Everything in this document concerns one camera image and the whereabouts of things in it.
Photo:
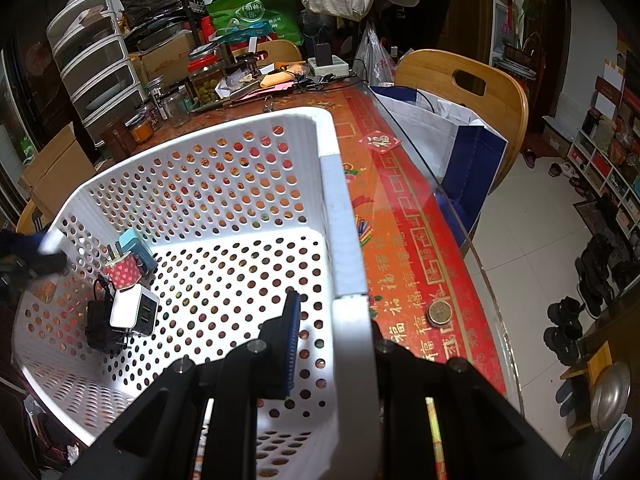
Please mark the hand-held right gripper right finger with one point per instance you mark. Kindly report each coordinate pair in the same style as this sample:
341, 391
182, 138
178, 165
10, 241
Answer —
425, 410

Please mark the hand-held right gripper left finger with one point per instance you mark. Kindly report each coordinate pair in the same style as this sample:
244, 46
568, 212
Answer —
291, 340

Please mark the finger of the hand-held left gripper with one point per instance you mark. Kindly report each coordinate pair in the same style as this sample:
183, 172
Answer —
20, 242
47, 262

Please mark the pink polka dot charger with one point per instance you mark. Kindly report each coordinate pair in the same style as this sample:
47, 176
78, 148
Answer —
121, 274

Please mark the black charger plug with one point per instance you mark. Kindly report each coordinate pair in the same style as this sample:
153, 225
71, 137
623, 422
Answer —
100, 325

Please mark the teal charger plug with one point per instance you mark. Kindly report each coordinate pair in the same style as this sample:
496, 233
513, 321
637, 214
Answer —
136, 254

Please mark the white charger with black face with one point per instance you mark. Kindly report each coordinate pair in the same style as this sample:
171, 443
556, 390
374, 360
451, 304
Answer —
132, 310

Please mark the white perforated plastic basket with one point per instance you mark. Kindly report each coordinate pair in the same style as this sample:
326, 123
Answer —
345, 240

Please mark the open cardboard box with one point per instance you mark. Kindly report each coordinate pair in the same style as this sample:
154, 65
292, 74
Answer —
55, 170

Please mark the brass coin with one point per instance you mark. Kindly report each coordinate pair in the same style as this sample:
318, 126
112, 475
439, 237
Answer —
439, 312

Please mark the brown ceramic cup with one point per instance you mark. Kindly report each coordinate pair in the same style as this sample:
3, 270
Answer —
117, 137

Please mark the black sandals pair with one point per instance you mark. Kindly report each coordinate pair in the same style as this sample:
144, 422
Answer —
565, 330

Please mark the small jar with orange contents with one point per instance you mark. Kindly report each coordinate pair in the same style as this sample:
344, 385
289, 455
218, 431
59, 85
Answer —
141, 129

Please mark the metal basin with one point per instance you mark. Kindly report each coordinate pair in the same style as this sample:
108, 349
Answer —
610, 395

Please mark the white plastic drawer unit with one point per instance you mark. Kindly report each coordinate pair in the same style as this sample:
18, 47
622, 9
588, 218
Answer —
92, 65

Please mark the empty glass jar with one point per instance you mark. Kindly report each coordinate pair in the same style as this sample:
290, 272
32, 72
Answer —
175, 105

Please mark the red square sticker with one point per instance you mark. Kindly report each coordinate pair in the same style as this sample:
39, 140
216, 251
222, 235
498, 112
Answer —
378, 141

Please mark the dark sandals pair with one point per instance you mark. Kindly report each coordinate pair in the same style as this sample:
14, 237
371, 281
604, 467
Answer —
595, 265

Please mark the brown printed cardboard box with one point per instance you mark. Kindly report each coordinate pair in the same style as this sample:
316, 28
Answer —
165, 57

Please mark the glass jar with red lid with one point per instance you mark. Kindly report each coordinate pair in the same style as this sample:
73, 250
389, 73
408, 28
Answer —
205, 77

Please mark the white and blue paper bag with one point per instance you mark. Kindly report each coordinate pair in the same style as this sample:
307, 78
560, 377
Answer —
440, 130

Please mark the white power strip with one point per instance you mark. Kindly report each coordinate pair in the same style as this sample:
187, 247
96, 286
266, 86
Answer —
330, 66

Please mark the clear plastic bag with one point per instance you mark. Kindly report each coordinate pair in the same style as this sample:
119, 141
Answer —
372, 60

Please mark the white shoe shelf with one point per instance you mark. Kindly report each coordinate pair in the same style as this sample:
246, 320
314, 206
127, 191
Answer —
610, 160

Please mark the green shopping bag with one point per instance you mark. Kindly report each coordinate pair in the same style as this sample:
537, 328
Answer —
257, 12

